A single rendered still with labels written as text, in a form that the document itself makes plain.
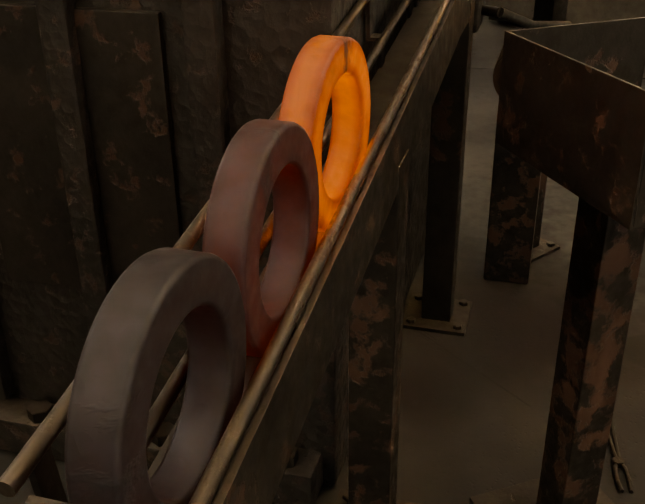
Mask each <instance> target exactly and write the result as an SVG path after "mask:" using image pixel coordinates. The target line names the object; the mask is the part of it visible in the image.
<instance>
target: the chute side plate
mask: <svg viewBox="0 0 645 504"><path fill-rule="evenodd" d="M471 1H472V0H452V1H451V3H450V5H449V7H448V9H447V11H446V13H445V15H444V18H443V20H442V22H441V24H440V26H439V28H438V30H437V32H436V35H435V37H434V39H433V41H432V43H431V45H430V47H429V49H428V51H427V53H426V56H425V58H424V60H423V62H422V64H421V66H420V68H419V70H418V73H417V75H416V77H415V79H414V81H413V83H412V85H411V87H410V89H409V92H408V94H407V97H406V99H405V101H404V103H403V104H402V106H401V108H400V111H399V113H398V115H397V117H396V119H395V121H394V123H393V125H392V128H391V130H390V132H389V134H388V136H387V138H386V140H385V142H384V144H383V147H382V149H381V151H380V153H379V155H378V157H377V159H376V161H375V164H374V166H373V168H372V170H371V172H370V174H369V176H368V178H367V182H366V184H365V186H364V188H363V190H362V192H361V193H360V195H359V197H358V199H357V202H356V204H355V206H354V208H353V210H352V212H351V214H350V216H349V219H348V221H347V223H346V225H345V227H344V229H343V231H342V233H341V235H340V238H339V240H338V242H337V244H336V246H335V248H334V250H333V252H332V254H331V257H330V259H329V261H328V263H327V265H326V267H325V269H324V271H323V274H322V276H321V278H320V280H319V282H318V284H317V286H316V288H315V290H314V293H313V295H312V297H311V299H310V301H309V303H308V305H307V307H306V310H305V313H304V315H303V317H302V319H301V322H300V324H299V326H298V328H297V329H296V331H295V333H294V335H293V337H292V339H291V341H290V343H289V345H288V348H287V350H286V352H285V354H284V356H283V358H282V360H281V362H280V365H279V367H278V369H277V371H276V373H275V375H274V377H273V379H272V381H271V384H270V386H269V388H268V390H267V392H266V394H265V396H264V398H263V400H262V403H261V405H260V407H259V409H258V411H257V413H256V415H255V417H254V420H253V422H252V424H251V426H250V428H249V430H248V432H247V434H246V436H245V439H244V441H243V443H242V445H241V447H240V449H239V451H238V453H237V455H236V458H235V460H234V462H233V464H232V466H231V468H230V470H229V472H228V475H227V477H226V479H225V481H224V483H223V485H222V487H221V489H220V491H219V494H218V496H217V498H216V500H215V502H214V504H272V501H273V499H274V496H275V494H276V492H277V489H278V487H279V484H280V482H281V479H282V477H283V474H284V472H285V469H286V467H287V464H288V462H289V459H290V457H291V454H292V452H293V449H294V447H295V444H296V442H297V439H298V437H299V435H300V432H301V430H302V427H303V425H304V422H305V420H306V417H307V415H308V412H309V410H310V407H311V405H312V402H313V400H314V397H315V395H316V392H317V390H318V387H319V385H320V383H321V380H322V378H323V375H324V373H325V370H326V368H327V365H328V363H329V360H330V358H331V355H332V353H333V350H334V348H335V345H336V343H337V340H338V338H339V335H340V333H341V331H342V328H343V326H344V323H345V321H346V318H347V316H348V313H349V311H350V308H351V306H352V303H353V301H354V298H355V296H356V293H357V291H358V288H359V286H360V283H361V281H362V279H363V276H364V274H365V271H366V269H367V266H368V264H369V261H370V259H371V256H372V254H373V251H374V249H375V246H376V244H377V241H378V239H379V236H380V234H381V231H382V229H383V227H384V224H385V222H386V219H387V217H388V214H389V212H390V209H391V207H392V204H393V202H394V199H395V197H396V194H397V192H398V169H399V165H400V163H401V161H402V159H403V157H404V156H405V154H406V152H407V150H408V149H409V151H410V152H409V162H410V160H411V157H412V155H413V152H414V150H415V147H416V145H417V142H418V140H419V137H420V135H421V132H422V130H423V127H424V125H425V122H426V120H427V118H428V115H429V113H430V110H431V108H432V105H433V103H434V100H435V98H436V95H437V93H438V90H439V88H440V85H441V83H442V80H443V78H444V75H445V73H446V70H447V68H448V66H449V63H450V61H451V58H452V56H453V53H454V51H455V48H456V46H457V43H458V41H459V38H460V36H461V34H462V32H463V31H464V29H465V27H466V25H467V24H468V22H469V15H470V3H471Z"/></svg>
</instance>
